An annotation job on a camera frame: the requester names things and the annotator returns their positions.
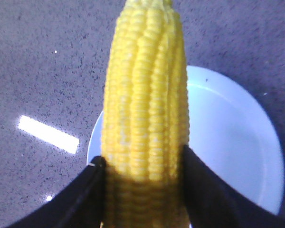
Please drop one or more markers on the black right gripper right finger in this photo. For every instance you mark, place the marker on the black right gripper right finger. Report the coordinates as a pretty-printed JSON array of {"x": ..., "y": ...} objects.
[{"x": 212, "y": 203}]

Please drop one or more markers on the light blue round plate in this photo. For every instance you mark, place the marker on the light blue round plate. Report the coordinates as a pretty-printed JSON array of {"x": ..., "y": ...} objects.
[{"x": 233, "y": 135}]

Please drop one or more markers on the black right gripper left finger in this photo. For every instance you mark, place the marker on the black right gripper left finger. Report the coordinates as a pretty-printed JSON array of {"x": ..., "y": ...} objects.
[{"x": 79, "y": 205}]

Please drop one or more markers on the yellow corn cob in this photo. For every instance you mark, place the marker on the yellow corn cob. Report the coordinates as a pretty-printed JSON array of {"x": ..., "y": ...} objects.
[{"x": 146, "y": 119}]

